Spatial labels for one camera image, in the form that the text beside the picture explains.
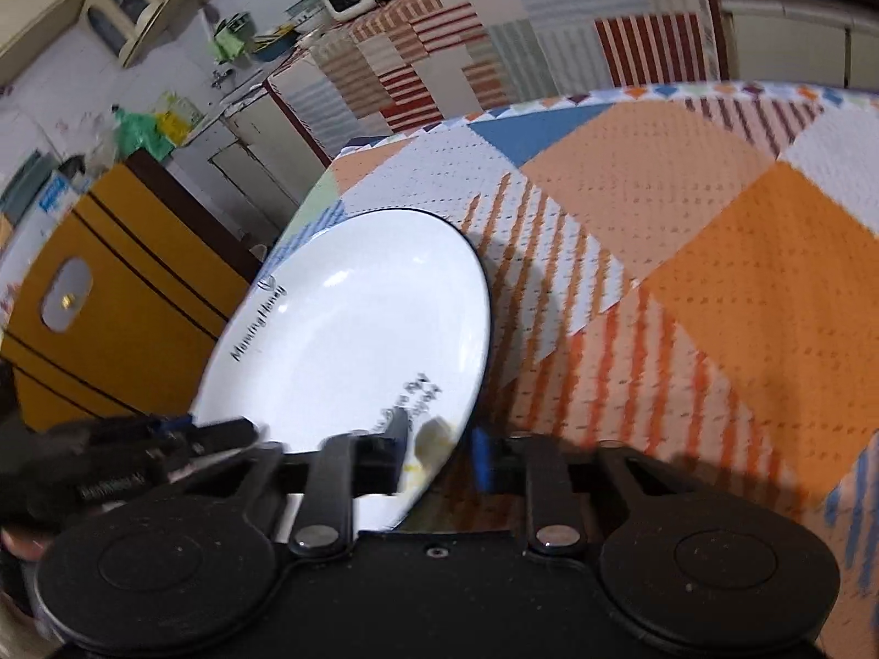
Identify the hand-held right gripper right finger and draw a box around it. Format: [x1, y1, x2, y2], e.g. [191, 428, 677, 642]
[472, 429, 661, 559]

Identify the green hanging cloth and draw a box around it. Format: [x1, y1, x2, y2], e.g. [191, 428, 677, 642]
[212, 14, 254, 64]

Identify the yellow wooden chair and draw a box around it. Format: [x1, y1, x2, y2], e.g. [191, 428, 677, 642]
[0, 147, 268, 435]

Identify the striped patchwork counter cloth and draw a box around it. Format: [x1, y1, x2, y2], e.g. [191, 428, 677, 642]
[264, 0, 722, 167]

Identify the white sink counter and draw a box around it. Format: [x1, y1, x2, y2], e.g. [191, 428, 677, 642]
[198, 86, 332, 249]

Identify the white printed plate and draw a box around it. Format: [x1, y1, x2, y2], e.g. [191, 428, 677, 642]
[192, 209, 494, 531]

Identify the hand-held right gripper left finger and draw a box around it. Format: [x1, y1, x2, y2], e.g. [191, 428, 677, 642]
[230, 417, 409, 559]

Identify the blue basin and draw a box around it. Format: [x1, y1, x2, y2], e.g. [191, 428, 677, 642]
[253, 27, 303, 62]

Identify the white stove cabinet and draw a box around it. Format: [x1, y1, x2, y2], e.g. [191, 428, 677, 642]
[714, 0, 879, 92]

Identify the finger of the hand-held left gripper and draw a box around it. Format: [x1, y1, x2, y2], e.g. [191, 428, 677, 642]
[88, 414, 197, 449]
[182, 416, 266, 460]

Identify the green plastic bag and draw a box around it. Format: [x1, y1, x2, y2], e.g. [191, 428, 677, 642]
[113, 106, 176, 166]

